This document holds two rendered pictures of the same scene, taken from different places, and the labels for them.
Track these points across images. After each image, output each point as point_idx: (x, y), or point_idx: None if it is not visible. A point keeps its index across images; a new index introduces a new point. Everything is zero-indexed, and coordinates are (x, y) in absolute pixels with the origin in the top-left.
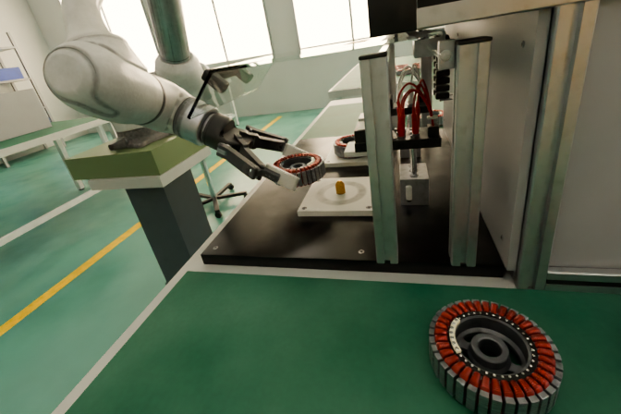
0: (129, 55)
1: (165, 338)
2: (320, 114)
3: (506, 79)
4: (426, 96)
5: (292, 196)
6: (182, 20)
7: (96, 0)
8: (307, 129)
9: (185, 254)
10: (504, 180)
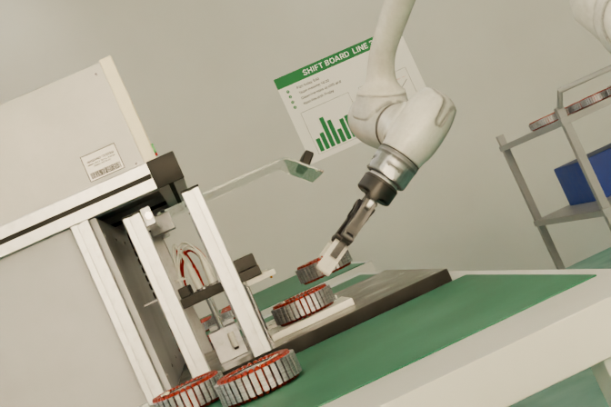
0: (355, 111)
1: None
2: (561, 271)
3: (138, 263)
4: (180, 261)
5: (353, 292)
6: None
7: (372, 51)
8: (500, 272)
9: None
10: (163, 316)
